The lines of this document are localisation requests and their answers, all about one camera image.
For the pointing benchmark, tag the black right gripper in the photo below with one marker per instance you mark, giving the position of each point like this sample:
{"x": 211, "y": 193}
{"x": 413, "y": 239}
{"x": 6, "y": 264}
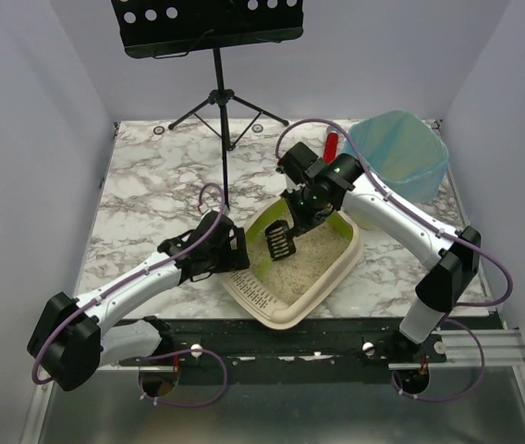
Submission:
{"x": 302, "y": 222}

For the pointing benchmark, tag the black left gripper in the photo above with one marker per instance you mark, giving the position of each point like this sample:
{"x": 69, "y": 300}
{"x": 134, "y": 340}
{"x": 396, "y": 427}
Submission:
{"x": 234, "y": 247}

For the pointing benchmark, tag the red microphone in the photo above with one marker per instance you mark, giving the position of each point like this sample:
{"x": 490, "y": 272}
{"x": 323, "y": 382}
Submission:
{"x": 330, "y": 145}

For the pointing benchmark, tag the black litter scoop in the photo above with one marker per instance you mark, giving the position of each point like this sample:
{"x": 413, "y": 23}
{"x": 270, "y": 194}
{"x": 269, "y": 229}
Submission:
{"x": 279, "y": 240}

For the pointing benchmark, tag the beige green litter box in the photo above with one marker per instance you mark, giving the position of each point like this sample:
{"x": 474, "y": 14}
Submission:
{"x": 280, "y": 294}

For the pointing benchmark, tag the bin with blue bag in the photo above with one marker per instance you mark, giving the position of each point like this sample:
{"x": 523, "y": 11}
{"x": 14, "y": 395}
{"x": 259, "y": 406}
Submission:
{"x": 406, "y": 154}

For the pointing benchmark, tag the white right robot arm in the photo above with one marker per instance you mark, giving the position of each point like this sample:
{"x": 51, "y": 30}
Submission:
{"x": 445, "y": 252}

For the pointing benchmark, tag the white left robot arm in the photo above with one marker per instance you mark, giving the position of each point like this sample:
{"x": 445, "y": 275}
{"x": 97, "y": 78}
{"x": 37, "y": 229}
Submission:
{"x": 75, "y": 336}

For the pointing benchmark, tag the black music stand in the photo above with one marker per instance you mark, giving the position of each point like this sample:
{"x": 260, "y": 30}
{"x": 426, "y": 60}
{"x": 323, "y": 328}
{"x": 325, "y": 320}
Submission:
{"x": 175, "y": 29}

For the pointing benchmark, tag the black mounting base rail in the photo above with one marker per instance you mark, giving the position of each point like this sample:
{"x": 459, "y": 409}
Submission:
{"x": 325, "y": 350}

